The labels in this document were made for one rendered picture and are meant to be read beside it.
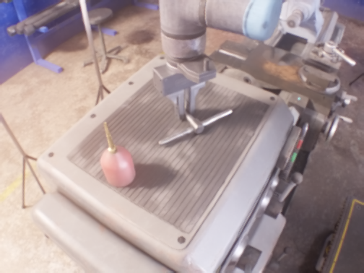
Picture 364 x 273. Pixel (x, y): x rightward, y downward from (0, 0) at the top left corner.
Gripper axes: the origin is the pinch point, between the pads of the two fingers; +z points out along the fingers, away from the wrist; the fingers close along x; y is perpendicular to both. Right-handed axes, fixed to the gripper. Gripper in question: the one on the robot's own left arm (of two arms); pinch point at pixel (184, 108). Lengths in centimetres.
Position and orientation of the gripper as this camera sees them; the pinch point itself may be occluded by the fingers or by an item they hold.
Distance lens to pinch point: 71.3
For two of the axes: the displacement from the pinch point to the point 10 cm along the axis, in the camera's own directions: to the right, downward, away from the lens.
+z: 0.1, 6.7, 7.5
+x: -8.7, 3.8, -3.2
